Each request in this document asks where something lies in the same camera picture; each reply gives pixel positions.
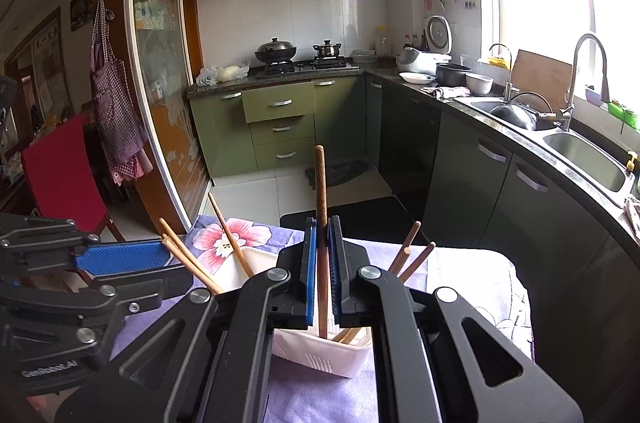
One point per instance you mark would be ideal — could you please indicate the wooden cutting board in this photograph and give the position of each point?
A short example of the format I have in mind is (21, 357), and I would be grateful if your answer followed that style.
(542, 78)

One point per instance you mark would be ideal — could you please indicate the dark pan in sink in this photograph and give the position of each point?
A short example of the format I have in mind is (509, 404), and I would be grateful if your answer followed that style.
(517, 115)

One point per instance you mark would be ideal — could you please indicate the black gas stove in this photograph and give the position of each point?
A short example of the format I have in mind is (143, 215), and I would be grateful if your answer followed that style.
(305, 66)

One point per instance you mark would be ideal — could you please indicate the dark floor mat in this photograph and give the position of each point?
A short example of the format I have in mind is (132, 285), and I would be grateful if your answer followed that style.
(345, 170)

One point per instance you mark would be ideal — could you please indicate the black floor mat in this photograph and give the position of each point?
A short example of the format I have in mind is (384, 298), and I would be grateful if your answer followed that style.
(360, 210)

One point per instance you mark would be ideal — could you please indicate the patterned cloth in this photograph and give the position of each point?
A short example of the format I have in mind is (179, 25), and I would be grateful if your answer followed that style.
(633, 218)

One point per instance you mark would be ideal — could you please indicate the red wooden chair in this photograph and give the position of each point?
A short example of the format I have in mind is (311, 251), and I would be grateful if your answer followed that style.
(65, 173)

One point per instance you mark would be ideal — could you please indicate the steel double sink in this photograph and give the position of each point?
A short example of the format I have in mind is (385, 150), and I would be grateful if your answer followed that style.
(585, 158)

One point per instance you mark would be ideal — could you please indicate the dark lower cabinets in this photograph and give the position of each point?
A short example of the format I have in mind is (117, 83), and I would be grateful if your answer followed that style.
(475, 183)

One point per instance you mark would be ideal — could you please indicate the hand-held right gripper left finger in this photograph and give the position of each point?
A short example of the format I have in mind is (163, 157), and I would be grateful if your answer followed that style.
(311, 268)

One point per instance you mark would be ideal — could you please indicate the blue white plastic bag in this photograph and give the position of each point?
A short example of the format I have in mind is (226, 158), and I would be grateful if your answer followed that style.
(205, 77)

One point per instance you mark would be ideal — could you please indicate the small steel faucet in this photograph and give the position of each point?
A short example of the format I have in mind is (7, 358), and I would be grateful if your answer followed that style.
(507, 78)

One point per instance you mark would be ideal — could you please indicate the green plastic basket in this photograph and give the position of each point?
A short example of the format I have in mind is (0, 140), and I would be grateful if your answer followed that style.
(625, 113)

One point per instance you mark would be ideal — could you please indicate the light brown chopstick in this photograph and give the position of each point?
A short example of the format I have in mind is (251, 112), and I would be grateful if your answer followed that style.
(185, 264)
(187, 253)
(230, 235)

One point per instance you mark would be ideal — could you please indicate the small steel pot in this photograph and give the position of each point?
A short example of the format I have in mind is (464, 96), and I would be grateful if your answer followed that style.
(327, 49)

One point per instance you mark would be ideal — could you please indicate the white plastic utensil holder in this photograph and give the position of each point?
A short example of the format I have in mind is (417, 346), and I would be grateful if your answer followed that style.
(300, 353)

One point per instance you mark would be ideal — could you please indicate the green lower cabinets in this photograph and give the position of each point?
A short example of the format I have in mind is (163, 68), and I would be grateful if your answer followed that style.
(280, 133)

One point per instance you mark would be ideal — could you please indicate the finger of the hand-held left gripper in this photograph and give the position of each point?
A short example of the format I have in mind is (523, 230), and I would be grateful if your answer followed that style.
(125, 255)
(145, 285)

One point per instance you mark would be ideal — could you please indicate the white plate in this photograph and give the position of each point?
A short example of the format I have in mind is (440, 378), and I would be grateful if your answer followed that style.
(416, 78)

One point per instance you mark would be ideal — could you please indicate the framed calligraphy wall art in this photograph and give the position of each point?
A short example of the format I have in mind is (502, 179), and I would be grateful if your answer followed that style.
(52, 58)

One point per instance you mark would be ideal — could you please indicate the black stone countertop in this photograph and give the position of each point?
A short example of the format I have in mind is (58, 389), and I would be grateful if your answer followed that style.
(385, 77)

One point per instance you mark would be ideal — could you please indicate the small yellow tap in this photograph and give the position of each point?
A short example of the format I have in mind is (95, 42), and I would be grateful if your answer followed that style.
(632, 162)

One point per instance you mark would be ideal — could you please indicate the white rice cooker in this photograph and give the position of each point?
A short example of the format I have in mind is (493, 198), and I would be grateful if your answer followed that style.
(420, 58)

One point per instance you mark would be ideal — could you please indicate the checked apron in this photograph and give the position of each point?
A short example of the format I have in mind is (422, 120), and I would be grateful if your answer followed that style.
(117, 103)

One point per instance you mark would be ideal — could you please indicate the blue bowl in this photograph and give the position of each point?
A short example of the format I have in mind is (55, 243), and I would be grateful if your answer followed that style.
(595, 97)

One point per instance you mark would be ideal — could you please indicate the purple floral tablecloth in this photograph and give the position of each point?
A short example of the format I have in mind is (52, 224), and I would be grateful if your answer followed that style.
(310, 398)

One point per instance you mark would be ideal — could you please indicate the yellow basket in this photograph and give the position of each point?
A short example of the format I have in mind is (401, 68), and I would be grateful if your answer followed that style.
(497, 62)

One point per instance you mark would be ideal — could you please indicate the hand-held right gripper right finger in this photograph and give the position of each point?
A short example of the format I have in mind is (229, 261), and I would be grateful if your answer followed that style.
(334, 273)

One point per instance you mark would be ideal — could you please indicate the black inner cooking pot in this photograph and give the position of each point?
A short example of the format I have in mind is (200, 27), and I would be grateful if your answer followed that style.
(452, 75)

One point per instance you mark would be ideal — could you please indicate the glass sliding door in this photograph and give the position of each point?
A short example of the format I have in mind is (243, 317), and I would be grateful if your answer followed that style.
(160, 53)

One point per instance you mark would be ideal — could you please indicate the black wok with lid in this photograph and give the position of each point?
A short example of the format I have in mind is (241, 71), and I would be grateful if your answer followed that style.
(275, 50)

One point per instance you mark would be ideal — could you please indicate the grey bowl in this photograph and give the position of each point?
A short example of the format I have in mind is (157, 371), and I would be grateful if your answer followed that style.
(479, 84)

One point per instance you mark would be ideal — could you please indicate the cooking oil bottle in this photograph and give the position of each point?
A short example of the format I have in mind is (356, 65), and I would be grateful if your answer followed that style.
(382, 42)

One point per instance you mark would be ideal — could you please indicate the dark sauce bottles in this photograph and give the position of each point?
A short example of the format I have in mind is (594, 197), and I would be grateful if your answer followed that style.
(415, 42)

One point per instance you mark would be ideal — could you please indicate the tall steel faucet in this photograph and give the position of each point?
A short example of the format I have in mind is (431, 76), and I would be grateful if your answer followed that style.
(575, 73)

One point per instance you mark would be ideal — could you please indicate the crumpled dish cloth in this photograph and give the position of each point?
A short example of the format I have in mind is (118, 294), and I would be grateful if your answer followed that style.
(445, 92)

